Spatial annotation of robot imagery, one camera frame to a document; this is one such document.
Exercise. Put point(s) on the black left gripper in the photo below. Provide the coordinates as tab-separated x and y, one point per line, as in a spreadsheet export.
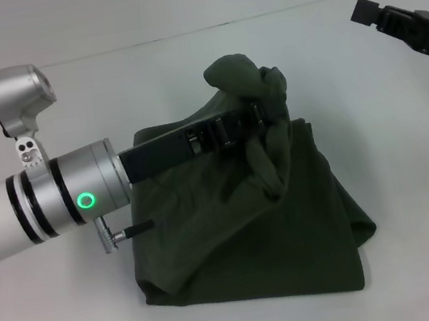
161	154

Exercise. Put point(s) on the dark green FREE T-shirt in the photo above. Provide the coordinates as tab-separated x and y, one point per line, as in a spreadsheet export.
268	221

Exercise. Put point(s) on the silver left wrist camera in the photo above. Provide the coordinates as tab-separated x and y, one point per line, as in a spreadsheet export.
15	97

